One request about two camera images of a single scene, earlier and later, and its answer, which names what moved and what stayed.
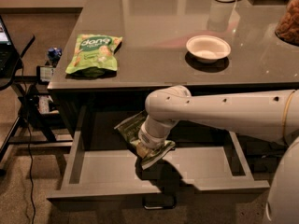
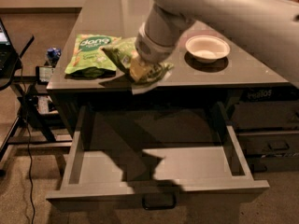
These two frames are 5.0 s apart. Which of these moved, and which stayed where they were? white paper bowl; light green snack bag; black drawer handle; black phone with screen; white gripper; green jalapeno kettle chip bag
Moved: white gripper; green jalapeno kettle chip bag
Stayed: black phone with screen; light green snack bag; black drawer handle; white paper bowl
